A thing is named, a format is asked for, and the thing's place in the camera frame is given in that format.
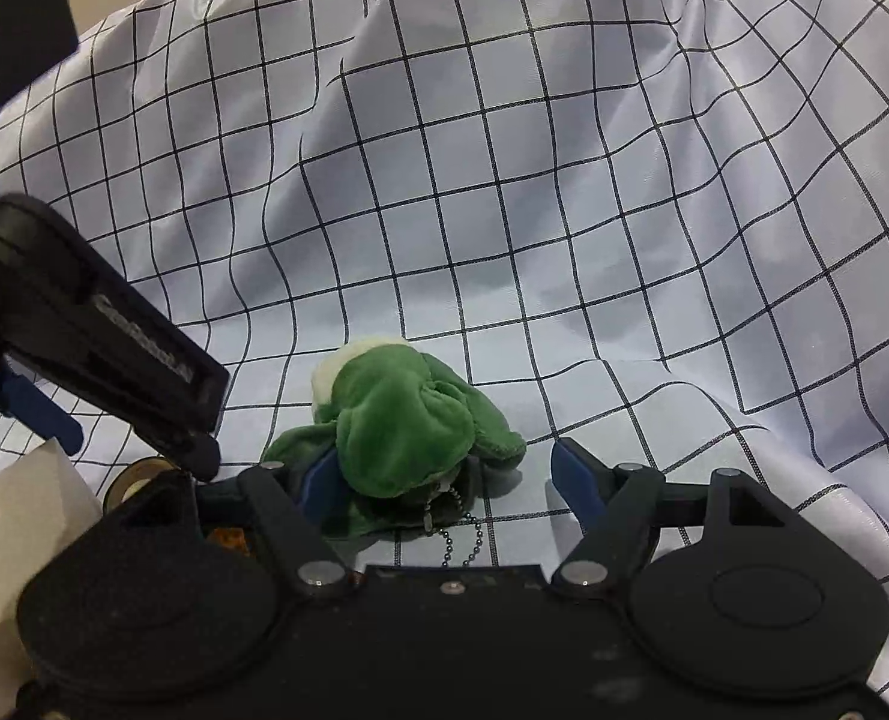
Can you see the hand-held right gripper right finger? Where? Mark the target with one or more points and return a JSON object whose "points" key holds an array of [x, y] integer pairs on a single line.
{"points": [[575, 476]]}

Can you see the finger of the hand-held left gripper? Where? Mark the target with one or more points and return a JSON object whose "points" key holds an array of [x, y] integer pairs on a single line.
{"points": [[114, 330], [39, 406]]}

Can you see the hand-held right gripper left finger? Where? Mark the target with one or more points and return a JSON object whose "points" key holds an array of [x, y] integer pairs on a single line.
{"points": [[319, 478]]}

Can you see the green plush toy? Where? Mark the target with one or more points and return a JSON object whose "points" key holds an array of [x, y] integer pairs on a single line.
{"points": [[392, 420]]}

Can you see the brown snack packet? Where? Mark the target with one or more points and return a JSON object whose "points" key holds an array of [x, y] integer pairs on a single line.
{"points": [[228, 540]]}

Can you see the green tape roll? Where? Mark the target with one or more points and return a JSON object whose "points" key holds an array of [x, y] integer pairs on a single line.
{"points": [[127, 493]]}

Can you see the white cardboard box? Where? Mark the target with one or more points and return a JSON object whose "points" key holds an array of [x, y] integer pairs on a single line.
{"points": [[16, 532]]}

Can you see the checked light blue bedsheet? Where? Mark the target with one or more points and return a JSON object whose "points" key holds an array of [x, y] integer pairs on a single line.
{"points": [[564, 240]]}

